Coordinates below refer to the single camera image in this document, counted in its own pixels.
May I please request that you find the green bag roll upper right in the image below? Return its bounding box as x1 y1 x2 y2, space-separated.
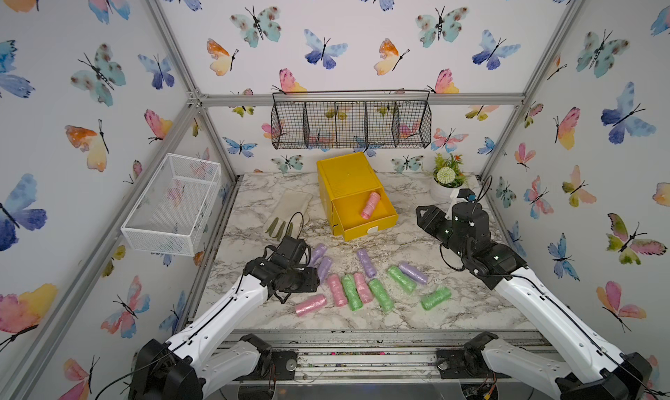
387 266 417 295

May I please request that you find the purple bag roll upper left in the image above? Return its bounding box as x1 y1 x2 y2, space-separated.
309 243 327 267

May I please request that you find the yellow drawer cabinet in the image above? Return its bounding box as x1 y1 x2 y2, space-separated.
317 152 399 241

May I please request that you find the pink bag roll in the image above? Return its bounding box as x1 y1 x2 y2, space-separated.
326 274 348 307
353 273 374 304
360 192 381 220
295 294 327 317

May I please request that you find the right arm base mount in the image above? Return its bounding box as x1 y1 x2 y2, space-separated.
435 331 498 379

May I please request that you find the white mesh wall basket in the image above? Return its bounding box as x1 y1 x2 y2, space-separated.
120 153 222 256

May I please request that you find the potted artificial plant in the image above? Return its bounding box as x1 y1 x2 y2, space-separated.
430 153 466 203

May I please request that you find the white green work glove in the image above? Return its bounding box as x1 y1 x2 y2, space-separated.
263 190 312 241

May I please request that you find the green bag roll left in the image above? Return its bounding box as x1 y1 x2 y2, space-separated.
341 274 364 311

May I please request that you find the purple bag roll right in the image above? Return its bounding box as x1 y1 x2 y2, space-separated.
399 262 429 285

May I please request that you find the green bag roll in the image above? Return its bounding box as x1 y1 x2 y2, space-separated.
341 274 364 311
368 279 394 313
420 287 452 311
387 266 417 295

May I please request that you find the purple bag roll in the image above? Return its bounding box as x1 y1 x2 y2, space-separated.
309 243 327 267
399 262 429 285
318 256 333 284
357 249 378 279

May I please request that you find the green bag roll far right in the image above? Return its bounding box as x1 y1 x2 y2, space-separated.
420 287 452 311

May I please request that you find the green bag roll middle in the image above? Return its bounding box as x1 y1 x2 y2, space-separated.
368 279 394 313

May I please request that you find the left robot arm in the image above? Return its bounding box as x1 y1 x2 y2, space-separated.
128 236 320 399

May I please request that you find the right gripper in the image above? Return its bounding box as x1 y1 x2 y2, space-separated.
418 203 475 268

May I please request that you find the black wire wall basket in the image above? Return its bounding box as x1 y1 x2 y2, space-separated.
270 89 433 150

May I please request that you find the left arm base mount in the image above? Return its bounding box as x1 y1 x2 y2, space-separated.
237 334 298 382

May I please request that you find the purple bag roll lower left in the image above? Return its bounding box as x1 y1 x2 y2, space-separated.
318 256 333 284

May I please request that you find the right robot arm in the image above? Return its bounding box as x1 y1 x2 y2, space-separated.
415 201 653 399

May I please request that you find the purple bag roll middle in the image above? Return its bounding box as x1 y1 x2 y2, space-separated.
357 249 378 279

